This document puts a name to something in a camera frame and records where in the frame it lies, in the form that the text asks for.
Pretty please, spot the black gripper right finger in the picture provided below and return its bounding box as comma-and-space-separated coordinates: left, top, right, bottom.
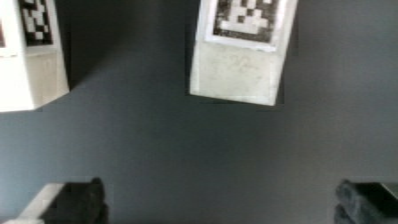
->
334, 180, 398, 224

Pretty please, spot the white table leg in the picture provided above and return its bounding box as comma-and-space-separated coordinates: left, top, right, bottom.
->
0, 0, 70, 113
189, 0, 299, 106

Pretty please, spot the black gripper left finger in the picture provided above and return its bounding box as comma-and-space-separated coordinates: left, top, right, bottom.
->
39, 178, 109, 224

